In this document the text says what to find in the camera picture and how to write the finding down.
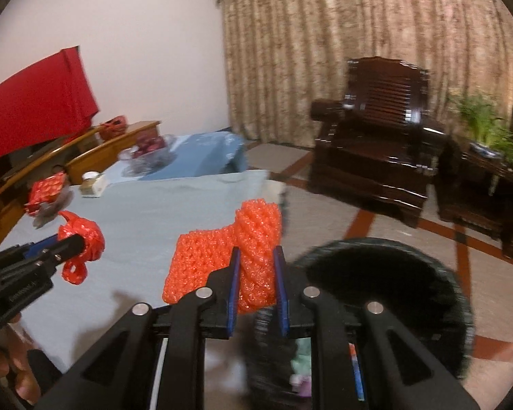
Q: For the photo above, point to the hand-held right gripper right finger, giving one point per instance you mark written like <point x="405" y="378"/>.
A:
<point x="282" y="294"/>

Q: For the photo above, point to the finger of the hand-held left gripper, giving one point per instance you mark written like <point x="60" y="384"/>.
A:
<point x="68" y="247"/>
<point x="40" y="247"/>

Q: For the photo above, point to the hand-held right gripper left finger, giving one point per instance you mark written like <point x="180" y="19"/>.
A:
<point x="233" y="294"/>

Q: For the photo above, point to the red plastic bag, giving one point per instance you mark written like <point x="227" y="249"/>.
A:
<point x="87" y="232"/>

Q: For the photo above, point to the orange foam net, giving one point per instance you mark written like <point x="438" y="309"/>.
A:
<point x="196" y="256"/>

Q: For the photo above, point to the black trash bin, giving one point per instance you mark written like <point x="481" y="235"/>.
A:
<point x="389" y="273"/>

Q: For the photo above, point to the person's left hand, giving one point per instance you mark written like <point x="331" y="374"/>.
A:
<point x="23" y="384"/>

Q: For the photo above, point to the glass plate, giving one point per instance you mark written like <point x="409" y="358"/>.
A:
<point x="56" y="212"/>

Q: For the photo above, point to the red patterned packet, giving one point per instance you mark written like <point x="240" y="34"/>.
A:
<point x="45" y="192"/>

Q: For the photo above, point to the tissue box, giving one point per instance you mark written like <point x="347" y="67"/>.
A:
<point x="93" y="186"/>

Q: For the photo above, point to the black television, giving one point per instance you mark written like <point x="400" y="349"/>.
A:
<point x="17" y="158"/>

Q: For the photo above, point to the wooden cabinet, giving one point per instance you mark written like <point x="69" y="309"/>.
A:
<point x="94" y="158"/>

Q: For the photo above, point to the light blue tablecloth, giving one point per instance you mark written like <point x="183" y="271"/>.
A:
<point x="154" y="205"/>

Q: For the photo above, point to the glass fruit bowl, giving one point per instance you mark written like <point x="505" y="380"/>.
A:
<point x="147" y="164"/>

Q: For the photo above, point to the red basket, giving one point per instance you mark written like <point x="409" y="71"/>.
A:
<point x="113" y="128"/>

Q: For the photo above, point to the heap of red apples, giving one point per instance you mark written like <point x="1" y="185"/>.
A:
<point x="149" y="145"/>

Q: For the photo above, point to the shiny blue tablecloth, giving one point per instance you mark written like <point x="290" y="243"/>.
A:
<point x="205" y="153"/>

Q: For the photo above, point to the red cloth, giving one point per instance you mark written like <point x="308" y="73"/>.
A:
<point x="34" y="94"/>

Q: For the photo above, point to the dark wooden armchair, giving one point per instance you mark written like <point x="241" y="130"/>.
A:
<point x="367" y="158"/>

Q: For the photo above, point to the dark wooden side table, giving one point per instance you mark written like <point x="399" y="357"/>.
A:
<point x="470" y="196"/>

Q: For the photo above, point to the beige patterned curtain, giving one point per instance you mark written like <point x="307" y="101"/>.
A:
<point x="325" y="51"/>

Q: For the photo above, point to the potted green plant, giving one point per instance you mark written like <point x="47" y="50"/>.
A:
<point x="483" y="115"/>

